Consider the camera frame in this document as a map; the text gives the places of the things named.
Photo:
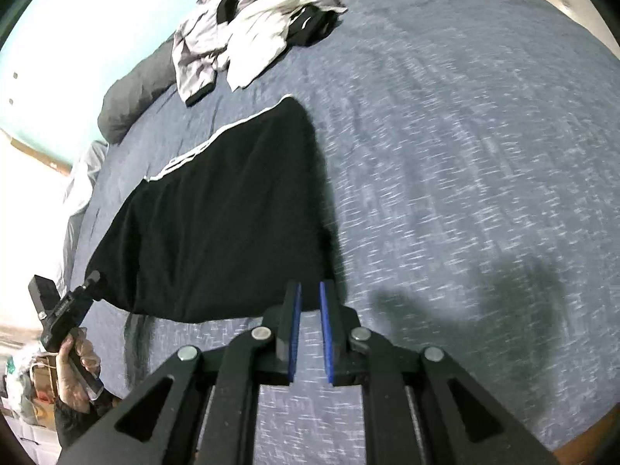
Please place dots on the black garment white stripe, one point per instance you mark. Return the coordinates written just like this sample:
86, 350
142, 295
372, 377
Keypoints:
312, 26

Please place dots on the person's left forearm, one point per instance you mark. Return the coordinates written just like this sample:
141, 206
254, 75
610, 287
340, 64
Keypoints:
82, 421

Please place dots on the white plastic bag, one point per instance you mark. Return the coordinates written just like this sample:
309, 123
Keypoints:
17, 382

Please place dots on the light grey sheet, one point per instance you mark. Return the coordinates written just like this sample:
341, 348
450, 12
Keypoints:
80, 193

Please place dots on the white shirt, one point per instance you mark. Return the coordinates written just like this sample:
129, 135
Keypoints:
256, 38

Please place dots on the brown bag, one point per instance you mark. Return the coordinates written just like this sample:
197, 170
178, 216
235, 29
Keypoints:
43, 387

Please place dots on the person's left hand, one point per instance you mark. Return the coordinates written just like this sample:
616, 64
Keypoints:
70, 378

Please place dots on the wooden window frame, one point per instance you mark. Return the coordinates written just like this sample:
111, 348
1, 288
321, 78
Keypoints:
38, 157

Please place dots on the pile of mixed clothes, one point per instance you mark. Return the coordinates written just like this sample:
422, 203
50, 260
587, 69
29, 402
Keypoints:
198, 43

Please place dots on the bed with blue sheet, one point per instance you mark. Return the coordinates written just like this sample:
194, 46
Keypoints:
460, 155

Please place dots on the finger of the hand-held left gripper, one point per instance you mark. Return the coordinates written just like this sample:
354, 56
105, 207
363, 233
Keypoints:
92, 285

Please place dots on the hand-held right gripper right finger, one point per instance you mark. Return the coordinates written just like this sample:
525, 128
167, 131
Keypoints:
325, 339

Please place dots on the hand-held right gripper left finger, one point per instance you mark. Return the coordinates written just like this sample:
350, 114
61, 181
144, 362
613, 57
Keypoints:
296, 339

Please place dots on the black t-shirt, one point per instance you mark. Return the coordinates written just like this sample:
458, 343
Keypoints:
223, 213

